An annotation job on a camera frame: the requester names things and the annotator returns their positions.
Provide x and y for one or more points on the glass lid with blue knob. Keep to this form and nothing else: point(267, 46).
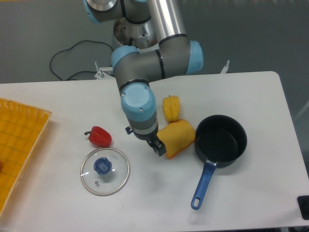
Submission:
point(105, 171)

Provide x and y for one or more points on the black object at table edge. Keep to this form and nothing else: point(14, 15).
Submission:
point(303, 202)

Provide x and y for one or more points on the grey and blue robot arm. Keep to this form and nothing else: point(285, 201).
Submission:
point(134, 69)

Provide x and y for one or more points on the yellow toy bell pepper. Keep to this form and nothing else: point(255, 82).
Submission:
point(171, 108)

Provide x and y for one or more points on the black saucepan with blue handle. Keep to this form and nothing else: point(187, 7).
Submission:
point(220, 141)

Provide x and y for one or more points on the red toy bell pepper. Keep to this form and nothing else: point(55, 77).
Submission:
point(99, 137)

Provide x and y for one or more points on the yellow plastic basket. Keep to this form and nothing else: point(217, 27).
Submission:
point(21, 127)

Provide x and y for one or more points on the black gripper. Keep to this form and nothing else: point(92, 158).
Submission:
point(149, 135)

